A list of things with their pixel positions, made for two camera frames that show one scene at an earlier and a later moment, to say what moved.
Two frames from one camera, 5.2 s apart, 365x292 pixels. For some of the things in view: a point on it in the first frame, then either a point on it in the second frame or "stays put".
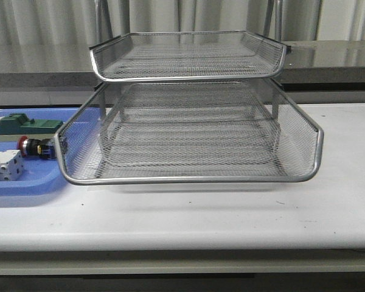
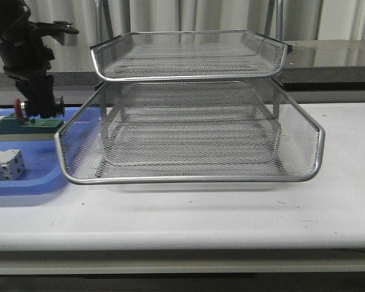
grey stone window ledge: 309,65 stays put
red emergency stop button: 43,148 → 19,107
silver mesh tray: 184,132 stays put
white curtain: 67,29 stays put
